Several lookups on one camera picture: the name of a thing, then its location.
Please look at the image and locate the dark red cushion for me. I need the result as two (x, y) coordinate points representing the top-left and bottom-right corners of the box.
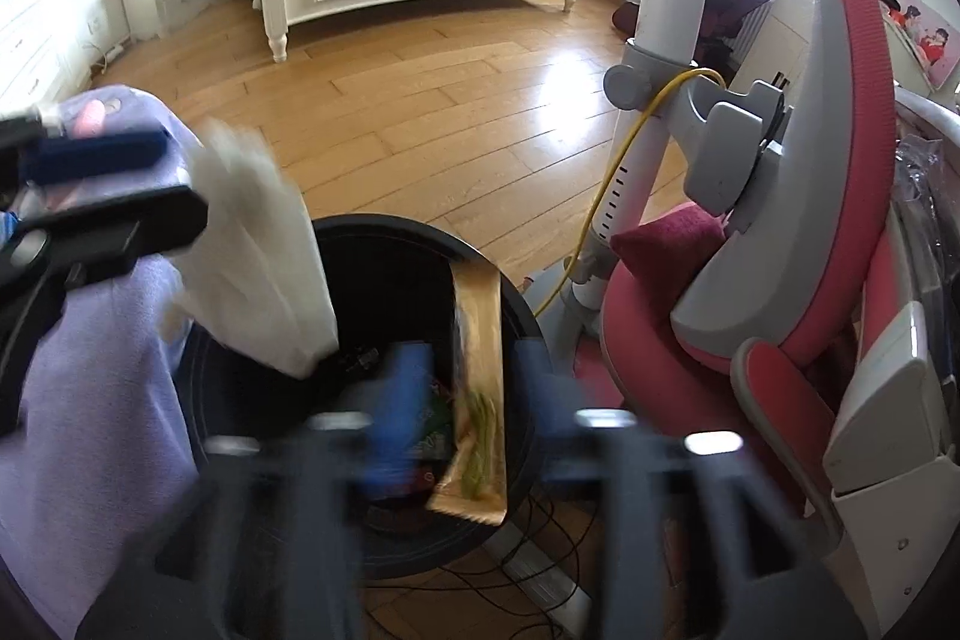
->
(609, 201), (727, 304)

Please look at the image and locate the yellow cable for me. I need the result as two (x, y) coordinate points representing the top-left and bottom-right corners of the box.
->
(534, 68), (727, 317)

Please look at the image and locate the cream dresser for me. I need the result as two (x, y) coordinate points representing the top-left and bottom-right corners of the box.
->
(750, 0), (818, 94)

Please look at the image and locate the pink ergonomic chair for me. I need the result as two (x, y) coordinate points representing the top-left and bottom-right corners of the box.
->
(574, 0), (912, 536)

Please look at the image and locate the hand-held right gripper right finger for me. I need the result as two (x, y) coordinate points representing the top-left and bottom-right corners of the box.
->
(514, 340), (867, 640)

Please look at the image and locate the white wardrobe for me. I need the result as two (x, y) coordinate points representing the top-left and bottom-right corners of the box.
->
(0, 0), (91, 109)

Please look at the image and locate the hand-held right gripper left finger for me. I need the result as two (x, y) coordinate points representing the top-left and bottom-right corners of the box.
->
(75, 344), (434, 640)

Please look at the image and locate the purple printed tablecloth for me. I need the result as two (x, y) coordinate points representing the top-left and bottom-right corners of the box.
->
(0, 83), (207, 611)

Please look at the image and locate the grey power strip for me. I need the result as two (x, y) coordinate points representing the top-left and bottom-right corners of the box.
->
(502, 546), (593, 618)

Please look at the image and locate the clear plastic bag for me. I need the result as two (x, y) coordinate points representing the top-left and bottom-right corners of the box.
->
(892, 134), (960, 281)

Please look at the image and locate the printed picture board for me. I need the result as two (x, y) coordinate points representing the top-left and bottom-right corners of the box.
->
(896, 0), (960, 90)

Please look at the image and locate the white tissue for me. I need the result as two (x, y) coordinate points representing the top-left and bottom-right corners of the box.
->
(161, 119), (340, 380)

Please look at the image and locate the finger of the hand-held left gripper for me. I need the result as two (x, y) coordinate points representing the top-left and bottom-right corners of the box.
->
(15, 184), (211, 289)
(0, 111), (170, 191)

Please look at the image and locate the black trash bin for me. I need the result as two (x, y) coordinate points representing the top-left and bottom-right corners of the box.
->
(180, 214), (552, 585)

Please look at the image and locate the golden snack packet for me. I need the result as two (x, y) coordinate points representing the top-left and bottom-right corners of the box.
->
(426, 257), (509, 527)

